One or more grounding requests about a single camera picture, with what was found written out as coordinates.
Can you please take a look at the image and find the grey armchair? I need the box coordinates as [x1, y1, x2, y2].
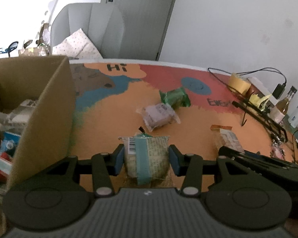
[50, 3, 125, 59]

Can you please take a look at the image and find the blue white snack packet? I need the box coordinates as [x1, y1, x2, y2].
[0, 132, 21, 157]

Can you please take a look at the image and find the open cardboard box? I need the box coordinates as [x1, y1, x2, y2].
[0, 56, 76, 187]

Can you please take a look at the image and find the colourful cat table mat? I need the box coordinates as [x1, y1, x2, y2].
[69, 63, 298, 191]

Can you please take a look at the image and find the red snack stick packet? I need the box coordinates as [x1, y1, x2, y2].
[0, 152, 13, 183]

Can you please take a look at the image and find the black charger with cable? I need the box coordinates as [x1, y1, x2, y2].
[207, 67, 287, 99]

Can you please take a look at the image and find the yellow tape roll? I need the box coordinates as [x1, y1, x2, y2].
[228, 73, 251, 96]

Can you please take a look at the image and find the grey door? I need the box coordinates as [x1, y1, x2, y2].
[101, 0, 175, 61]

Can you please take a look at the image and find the teal striped cracker packet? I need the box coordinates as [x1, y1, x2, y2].
[119, 133, 169, 185]

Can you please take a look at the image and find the yellow crumpled wrapper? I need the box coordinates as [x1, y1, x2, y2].
[249, 94, 272, 112]

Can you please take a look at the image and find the small purple snack packet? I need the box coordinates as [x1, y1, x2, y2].
[136, 103, 181, 132]

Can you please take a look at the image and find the green snack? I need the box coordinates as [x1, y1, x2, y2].
[159, 87, 191, 109]

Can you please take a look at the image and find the SF cardboard box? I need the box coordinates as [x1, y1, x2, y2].
[18, 40, 50, 57]

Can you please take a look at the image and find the white black-label snack bag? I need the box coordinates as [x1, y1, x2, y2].
[7, 99, 38, 124]

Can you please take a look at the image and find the glass bottle amber liquid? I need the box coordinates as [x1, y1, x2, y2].
[269, 86, 297, 124]

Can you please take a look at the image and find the white perforated board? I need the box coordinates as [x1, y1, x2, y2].
[35, 0, 58, 46]

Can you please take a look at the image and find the black wire stand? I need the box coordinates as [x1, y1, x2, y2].
[231, 100, 298, 164]

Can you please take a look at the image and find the white power strip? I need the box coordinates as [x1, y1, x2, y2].
[247, 77, 272, 96]

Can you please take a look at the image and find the pink keychain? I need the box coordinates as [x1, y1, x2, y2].
[270, 141, 285, 160]

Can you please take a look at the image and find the black shoe rack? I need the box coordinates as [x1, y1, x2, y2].
[0, 41, 19, 57]

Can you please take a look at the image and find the orange cracker packet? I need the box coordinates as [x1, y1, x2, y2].
[210, 125, 244, 153]

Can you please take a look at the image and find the dotted white cushion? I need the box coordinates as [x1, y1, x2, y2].
[52, 29, 103, 59]

